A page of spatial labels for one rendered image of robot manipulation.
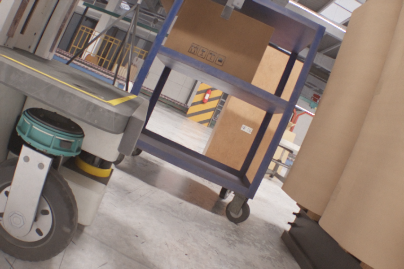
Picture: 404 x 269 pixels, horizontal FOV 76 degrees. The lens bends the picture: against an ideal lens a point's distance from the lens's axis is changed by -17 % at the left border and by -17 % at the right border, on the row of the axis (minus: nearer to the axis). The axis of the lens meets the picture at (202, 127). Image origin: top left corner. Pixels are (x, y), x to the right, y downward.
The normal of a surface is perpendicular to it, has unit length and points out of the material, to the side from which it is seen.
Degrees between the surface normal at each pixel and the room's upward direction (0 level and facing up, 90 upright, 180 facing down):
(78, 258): 0
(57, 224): 91
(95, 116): 90
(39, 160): 90
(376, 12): 90
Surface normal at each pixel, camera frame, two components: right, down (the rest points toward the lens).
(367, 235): -0.82, -0.35
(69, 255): 0.41, -0.91
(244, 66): -0.04, 0.03
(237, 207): -0.50, -0.19
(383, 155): -0.91, -0.40
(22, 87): 0.16, 0.11
